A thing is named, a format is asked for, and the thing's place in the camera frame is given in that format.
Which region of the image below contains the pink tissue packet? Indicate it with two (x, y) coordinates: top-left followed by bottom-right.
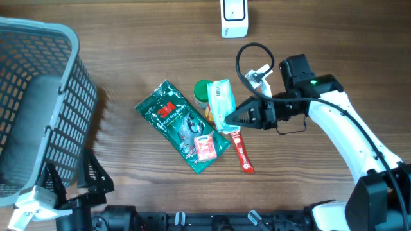
(194, 135), (217, 162)

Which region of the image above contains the white barcode scanner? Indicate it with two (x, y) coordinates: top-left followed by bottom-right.
(220, 0), (249, 39)

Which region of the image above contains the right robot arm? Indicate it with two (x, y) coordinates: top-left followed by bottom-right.
(225, 54), (410, 230)

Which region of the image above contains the green lid white jar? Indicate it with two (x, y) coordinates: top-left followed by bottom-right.
(193, 80), (212, 109)

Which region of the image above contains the green 3M gloves packet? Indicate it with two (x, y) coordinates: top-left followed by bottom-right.
(135, 80), (230, 174)

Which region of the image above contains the grey plastic mesh basket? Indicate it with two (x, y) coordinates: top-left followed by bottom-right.
(1, 17), (98, 207)

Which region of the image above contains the green cap sauce bottle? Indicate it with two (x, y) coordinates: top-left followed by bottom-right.
(205, 103), (215, 126)

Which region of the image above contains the red coffee stick sachet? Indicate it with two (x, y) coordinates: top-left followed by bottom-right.
(230, 131), (255, 173)

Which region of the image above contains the light blue wipes packet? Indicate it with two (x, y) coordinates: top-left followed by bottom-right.
(207, 79), (240, 134)

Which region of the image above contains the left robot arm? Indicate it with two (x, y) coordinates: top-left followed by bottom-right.
(36, 149), (146, 230)

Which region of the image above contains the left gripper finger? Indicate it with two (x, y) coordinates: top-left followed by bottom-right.
(37, 163), (67, 205)
(77, 149), (114, 194)

